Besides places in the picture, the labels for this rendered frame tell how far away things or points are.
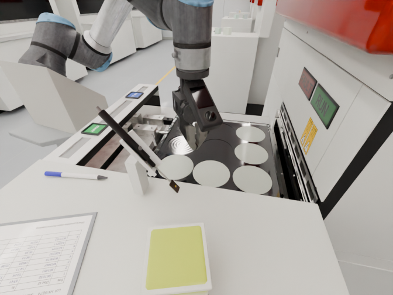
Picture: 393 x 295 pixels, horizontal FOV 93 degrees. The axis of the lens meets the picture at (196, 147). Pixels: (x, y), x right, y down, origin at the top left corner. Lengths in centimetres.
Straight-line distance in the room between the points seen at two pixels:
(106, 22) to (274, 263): 90
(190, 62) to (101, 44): 62
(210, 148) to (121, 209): 33
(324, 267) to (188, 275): 21
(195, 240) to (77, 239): 20
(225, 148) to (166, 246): 40
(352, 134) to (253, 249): 23
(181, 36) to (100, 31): 59
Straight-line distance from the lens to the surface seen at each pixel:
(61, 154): 59
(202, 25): 39
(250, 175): 52
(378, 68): 36
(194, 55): 39
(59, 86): 86
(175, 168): 52
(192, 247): 26
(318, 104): 48
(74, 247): 38
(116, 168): 60
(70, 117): 89
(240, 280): 32
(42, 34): 98
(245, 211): 37
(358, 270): 67
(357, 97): 38
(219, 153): 58
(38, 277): 38
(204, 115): 38
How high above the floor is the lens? 127
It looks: 38 degrees down
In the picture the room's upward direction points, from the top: straight up
